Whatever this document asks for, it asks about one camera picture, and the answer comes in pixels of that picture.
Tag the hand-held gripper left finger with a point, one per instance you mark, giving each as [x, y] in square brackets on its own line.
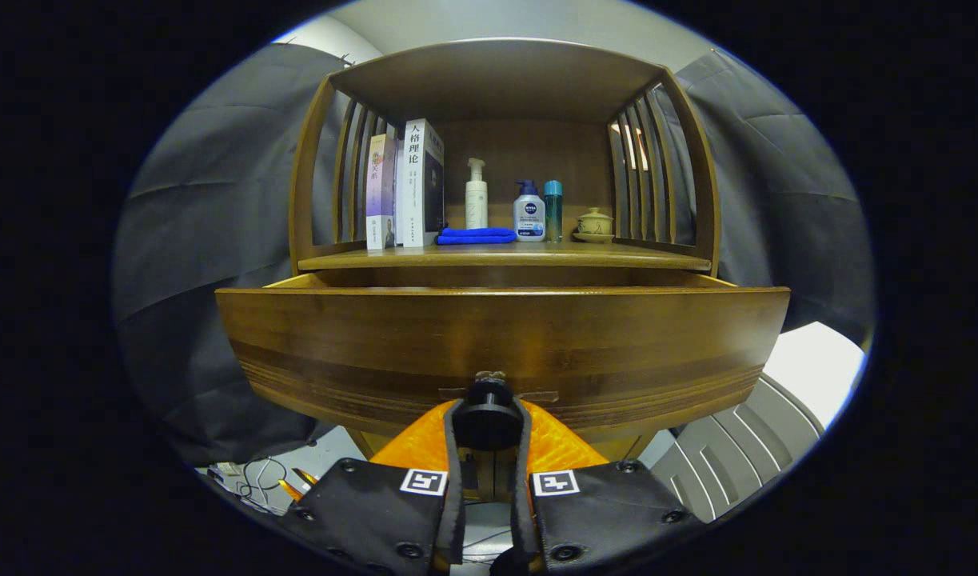
[454, 480]

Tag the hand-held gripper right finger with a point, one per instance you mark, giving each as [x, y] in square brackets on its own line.
[522, 496]

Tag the wooden drawer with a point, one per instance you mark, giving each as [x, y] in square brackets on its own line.
[496, 328]

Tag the wooden countertop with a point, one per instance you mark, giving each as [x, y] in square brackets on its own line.
[536, 254]

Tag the wooden cabinet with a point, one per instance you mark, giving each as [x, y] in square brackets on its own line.
[496, 80]

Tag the grey ribbed plastic panel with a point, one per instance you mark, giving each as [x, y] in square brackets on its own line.
[728, 456]

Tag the blue folded cloth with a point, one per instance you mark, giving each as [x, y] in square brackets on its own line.
[473, 237]

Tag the white lotion bottle blue cap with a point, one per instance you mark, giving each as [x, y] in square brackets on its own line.
[529, 220]

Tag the white pump bottle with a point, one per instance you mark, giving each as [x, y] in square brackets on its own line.
[477, 204]

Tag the yellow lidded teacup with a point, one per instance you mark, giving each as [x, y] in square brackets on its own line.
[594, 224]

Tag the teal bottle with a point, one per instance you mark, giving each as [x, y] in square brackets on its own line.
[553, 212]

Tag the white book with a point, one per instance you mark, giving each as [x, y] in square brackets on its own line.
[413, 192]

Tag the purple book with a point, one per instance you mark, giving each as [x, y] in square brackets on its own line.
[381, 192]

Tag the white side table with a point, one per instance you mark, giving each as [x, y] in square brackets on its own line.
[816, 368]

